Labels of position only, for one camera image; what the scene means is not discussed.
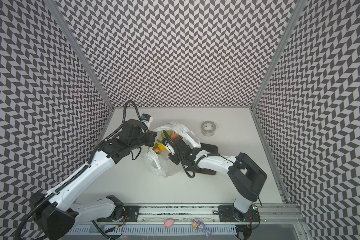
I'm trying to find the black square tray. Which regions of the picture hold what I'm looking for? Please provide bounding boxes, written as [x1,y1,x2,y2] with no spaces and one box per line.
[182,143,221,178]

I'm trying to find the pink toy on rail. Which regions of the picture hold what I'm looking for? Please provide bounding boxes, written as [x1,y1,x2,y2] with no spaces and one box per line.
[164,219,175,229]

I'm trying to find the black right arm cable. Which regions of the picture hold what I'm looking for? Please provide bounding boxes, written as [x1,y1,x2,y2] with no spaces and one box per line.
[162,129,223,180]

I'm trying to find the yellow fake pear with leaves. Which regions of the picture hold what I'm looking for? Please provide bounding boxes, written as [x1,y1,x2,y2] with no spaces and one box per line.
[153,143,167,152]

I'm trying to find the aluminium corner post left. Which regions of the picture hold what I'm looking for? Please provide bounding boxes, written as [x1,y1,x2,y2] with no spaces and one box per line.
[43,0,115,110]

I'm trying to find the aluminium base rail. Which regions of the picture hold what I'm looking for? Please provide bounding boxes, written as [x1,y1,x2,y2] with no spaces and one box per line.
[124,203,306,224]

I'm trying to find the purple octopus toy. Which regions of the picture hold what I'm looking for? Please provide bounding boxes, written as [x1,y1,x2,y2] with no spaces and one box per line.
[192,218,212,239]

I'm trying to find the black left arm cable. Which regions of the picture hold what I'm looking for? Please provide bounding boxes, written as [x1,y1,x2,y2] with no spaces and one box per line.
[13,100,143,240]

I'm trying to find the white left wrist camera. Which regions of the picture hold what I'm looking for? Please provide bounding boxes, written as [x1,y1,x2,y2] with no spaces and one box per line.
[142,114,153,130]

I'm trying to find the aluminium corner post right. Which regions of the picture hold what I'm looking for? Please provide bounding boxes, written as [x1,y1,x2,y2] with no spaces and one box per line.
[250,0,308,112]

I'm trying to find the white lemon-print plastic bag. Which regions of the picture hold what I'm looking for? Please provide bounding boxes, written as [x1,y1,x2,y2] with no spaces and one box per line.
[143,122,201,178]

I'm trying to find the green fake pear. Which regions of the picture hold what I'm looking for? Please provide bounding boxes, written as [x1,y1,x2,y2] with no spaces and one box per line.
[161,131,174,140]

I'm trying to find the aluminium corner post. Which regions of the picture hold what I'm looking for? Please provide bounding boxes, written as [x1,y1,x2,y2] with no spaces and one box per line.
[43,0,115,110]
[250,0,308,112]

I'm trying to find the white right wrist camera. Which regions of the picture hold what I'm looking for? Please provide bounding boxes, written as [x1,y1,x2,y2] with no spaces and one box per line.
[166,142,175,155]

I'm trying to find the clear packing tape roll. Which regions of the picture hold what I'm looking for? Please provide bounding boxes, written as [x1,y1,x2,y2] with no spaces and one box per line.
[201,121,217,137]

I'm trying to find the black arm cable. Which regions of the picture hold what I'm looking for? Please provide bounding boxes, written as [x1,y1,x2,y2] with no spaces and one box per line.
[13,100,143,240]
[162,129,223,180]

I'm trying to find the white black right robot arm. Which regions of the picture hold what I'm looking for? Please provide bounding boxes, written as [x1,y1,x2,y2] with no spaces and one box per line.
[162,137,268,222]

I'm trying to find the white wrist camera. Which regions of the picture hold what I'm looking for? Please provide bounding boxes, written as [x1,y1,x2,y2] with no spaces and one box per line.
[142,114,153,130]
[166,142,175,155]

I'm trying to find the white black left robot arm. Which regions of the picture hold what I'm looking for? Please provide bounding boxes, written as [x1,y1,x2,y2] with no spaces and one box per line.
[30,114,157,240]

